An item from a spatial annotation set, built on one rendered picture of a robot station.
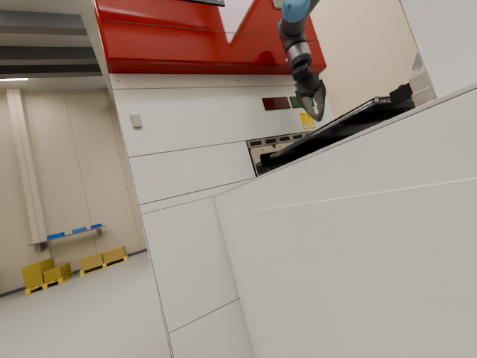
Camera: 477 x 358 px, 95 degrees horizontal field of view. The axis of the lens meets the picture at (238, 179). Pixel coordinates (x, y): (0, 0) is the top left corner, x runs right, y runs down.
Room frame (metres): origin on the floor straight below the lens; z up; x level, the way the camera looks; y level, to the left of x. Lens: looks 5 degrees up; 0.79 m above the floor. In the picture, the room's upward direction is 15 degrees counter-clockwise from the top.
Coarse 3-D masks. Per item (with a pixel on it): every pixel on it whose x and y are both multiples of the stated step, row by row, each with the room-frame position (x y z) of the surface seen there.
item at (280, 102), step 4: (264, 100) 0.77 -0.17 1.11; (268, 100) 0.78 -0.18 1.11; (272, 100) 0.79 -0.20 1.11; (276, 100) 0.80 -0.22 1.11; (280, 100) 0.81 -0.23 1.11; (284, 100) 0.81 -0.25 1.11; (268, 104) 0.78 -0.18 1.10; (272, 104) 0.79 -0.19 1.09; (276, 104) 0.79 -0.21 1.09; (280, 104) 0.80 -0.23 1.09; (284, 104) 0.81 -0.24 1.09; (288, 104) 0.82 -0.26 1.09; (268, 108) 0.78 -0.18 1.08; (272, 108) 0.78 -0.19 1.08
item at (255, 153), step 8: (280, 144) 0.77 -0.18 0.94; (288, 144) 0.78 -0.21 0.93; (256, 152) 0.72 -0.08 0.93; (264, 152) 0.73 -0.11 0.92; (272, 152) 0.75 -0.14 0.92; (256, 160) 0.72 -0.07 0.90; (256, 168) 0.71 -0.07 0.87; (264, 168) 0.73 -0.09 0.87; (272, 168) 0.74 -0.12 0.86; (256, 176) 0.73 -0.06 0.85
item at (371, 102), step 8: (368, 104) 0.40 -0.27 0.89; (352, 112) 0.43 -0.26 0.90; (360, 112) 0.42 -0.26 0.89; (336, 120) 0.46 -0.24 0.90; (344, 120) 0.45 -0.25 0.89; (320, 128) 0.51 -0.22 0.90; (328, 128) 0.49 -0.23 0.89; (304, 136) 0.56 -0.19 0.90; (312, 136) 0.54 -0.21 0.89; (296, 144) 0.59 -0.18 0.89; (280, 152) 0.66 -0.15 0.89
